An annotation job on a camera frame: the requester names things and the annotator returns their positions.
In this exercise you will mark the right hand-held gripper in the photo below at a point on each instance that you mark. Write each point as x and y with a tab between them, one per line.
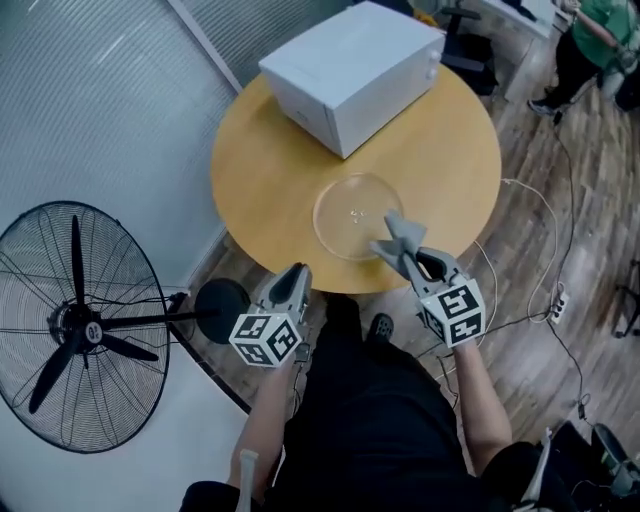
455	312

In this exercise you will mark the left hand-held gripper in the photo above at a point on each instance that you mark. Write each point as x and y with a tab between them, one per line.
265	340

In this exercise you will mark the glass microwave turntable plate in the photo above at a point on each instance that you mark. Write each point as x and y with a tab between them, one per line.
345	220

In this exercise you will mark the person's left forearm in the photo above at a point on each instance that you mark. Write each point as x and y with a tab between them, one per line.
260	420

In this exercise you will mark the person's right forearm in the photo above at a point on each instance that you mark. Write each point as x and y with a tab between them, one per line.
480	400

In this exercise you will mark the white microwave oven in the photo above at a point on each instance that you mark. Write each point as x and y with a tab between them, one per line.
350	65

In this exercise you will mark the person's black shoe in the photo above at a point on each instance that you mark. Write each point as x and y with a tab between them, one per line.
382	327

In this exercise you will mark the white power strip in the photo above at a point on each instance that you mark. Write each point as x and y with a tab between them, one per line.
560	306

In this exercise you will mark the person's black trousers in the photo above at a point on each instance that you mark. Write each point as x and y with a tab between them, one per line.
370	410

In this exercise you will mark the black chair with wheels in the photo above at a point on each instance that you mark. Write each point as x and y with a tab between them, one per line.
631	300

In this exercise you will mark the black standing fan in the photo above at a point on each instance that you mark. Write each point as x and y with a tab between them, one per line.
80	327

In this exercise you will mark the black office chair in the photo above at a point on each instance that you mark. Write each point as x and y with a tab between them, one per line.
467	55

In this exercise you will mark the grey and black device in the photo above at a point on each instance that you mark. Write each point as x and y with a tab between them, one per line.
617	460

